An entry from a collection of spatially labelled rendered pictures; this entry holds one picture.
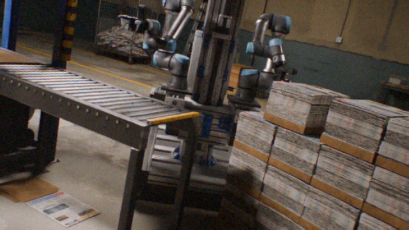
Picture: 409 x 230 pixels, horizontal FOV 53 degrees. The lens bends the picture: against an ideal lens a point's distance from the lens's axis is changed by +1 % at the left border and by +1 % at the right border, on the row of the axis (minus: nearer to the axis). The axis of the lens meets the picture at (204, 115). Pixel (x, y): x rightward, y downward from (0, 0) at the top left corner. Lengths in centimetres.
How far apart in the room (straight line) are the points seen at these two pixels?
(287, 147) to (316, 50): 690
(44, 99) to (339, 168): 155
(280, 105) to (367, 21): 674
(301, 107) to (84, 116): 113
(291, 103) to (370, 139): 48
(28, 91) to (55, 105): 22
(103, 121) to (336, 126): 114
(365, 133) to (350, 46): 697
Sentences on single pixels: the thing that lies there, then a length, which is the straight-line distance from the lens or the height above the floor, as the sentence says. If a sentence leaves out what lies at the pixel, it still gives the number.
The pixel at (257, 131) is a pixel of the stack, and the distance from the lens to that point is 240.
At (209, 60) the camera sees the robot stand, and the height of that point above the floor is 105.
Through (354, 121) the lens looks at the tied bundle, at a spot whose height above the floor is 99.
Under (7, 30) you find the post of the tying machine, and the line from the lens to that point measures 371.
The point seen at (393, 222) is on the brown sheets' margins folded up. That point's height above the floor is 63.
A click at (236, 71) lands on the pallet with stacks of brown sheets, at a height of 47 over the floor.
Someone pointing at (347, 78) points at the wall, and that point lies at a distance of 895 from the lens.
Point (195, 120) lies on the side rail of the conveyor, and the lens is 230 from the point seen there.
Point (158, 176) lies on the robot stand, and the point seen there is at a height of 20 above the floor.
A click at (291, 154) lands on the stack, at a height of 71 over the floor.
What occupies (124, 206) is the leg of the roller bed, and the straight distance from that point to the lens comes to 204.
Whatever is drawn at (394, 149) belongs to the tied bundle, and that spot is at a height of 93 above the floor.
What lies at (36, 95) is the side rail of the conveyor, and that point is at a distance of 237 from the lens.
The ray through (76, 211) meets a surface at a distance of 276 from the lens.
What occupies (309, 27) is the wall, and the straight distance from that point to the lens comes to 918.
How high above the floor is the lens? 130
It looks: 13 degrees down
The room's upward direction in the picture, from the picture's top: 12 degrees clockwise
